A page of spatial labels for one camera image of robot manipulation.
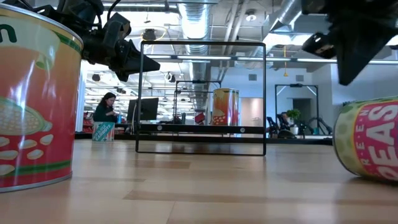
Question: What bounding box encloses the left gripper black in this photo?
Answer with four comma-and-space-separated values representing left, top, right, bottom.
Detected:
82, 30, 161, 82

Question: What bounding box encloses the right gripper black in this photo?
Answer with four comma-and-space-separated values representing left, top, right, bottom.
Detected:
329, 12, 398, 86

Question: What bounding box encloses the short carrots can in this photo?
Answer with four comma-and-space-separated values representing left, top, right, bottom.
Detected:
91, 121, 116, 142

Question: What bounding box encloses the green peas can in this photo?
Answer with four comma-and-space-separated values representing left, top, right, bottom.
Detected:
331, 95, 398, 183

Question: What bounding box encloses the orange red corn can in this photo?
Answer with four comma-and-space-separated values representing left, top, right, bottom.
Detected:
0, 2, 84, 194
211, 88, 240, 126

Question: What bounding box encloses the black computer monitor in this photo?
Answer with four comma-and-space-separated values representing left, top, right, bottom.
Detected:
126, 97, 160, 124

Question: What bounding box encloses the person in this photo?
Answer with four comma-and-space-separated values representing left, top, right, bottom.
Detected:
92, 91, 119, 123

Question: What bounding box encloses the green potted plant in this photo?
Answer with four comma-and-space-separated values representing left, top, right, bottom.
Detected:
285, 108, 302, 135

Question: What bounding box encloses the black hanging camera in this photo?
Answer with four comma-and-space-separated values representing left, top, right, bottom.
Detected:
142, 27, 157, 42

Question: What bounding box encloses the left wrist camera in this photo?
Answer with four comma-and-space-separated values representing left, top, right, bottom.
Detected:
101, 12, 132, 47

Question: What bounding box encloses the long ceiling light rail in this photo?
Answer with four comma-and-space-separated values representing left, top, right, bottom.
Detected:
141, 54, 398, 65

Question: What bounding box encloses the silver ventilation duct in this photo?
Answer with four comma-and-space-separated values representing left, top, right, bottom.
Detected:
269, 0, 312, 32
177, 0, 215, 111

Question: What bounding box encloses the yellow hanging cord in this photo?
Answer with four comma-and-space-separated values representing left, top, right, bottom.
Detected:
282, 45, 289, 78

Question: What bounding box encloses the black frame wooden shelf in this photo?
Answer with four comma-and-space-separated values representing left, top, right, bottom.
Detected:
135, 40, 267, 156

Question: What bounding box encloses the black table frame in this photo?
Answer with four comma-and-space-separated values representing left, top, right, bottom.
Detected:
74, 133, 333, 146

